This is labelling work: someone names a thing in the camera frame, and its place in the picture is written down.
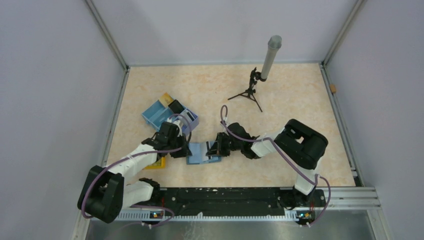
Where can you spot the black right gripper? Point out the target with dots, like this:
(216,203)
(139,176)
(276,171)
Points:
(217,149)

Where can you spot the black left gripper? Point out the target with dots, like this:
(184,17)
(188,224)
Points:
(182,152)

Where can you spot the blue leather card holder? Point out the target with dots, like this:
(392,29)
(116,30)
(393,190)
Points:
(198,151)

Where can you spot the blue compartment organizer tray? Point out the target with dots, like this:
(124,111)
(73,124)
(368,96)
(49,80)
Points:
(156,114)

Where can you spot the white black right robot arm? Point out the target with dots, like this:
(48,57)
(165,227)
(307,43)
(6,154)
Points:
(300,146)

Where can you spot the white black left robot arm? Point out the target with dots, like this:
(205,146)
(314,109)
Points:
(106,190)

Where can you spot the black credit card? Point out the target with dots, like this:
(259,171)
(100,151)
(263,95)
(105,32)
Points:
(176,107)

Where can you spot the gold credit card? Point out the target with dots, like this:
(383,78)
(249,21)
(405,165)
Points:
(166,99)

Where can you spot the yellow toy brick block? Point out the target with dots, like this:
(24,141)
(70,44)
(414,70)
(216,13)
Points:
(160,164)

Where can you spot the black mini tripod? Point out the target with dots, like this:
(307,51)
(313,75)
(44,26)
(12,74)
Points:
(255,76)

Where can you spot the grey tube on stand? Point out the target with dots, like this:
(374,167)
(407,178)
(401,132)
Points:
(273,46)

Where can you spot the white toothed cable strip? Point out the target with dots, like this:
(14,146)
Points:
(146,215)

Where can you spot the aluminium table frame rail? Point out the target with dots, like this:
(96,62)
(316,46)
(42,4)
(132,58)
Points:
(361,196)

